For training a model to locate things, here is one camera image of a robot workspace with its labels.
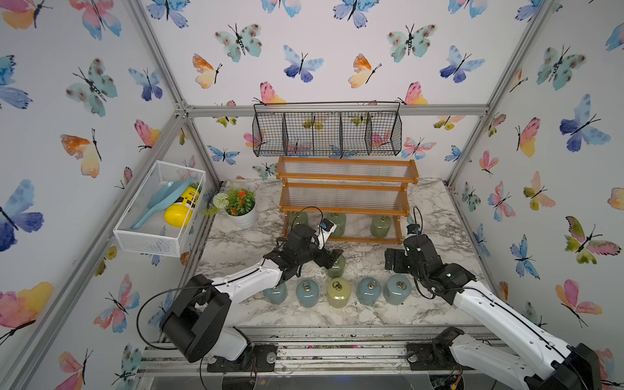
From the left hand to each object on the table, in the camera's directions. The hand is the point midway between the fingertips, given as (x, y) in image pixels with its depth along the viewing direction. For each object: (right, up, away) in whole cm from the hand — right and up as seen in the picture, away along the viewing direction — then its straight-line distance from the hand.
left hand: (335, 241), depth 84 cm
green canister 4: (+18, +5, +11) cm, 22 cm away
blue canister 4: (+20, -15, -4) cm, 25 cm away
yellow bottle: (-45, +10, -15) cm, 49 cm away
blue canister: (-9, -16, -5) cm, 19 cm away
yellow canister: (+1, -16, -5) cm, 17 cm away
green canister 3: (+2, +7, +11) cm, 13 cm away
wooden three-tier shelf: (+17, +16, +33) cm, 41 cm away
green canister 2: (-13, +7, +13) cm, 20 cm away
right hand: (+21, -3, -4) cm, 22 cm away
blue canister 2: (+11, -15, -4) cm, 19 cm away
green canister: (+1, -11, +3) cm, 12 cm away
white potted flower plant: (-36, +12, +11) cm, 40 cm away
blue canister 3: (-19, -17, -5) cm, 26 cm away
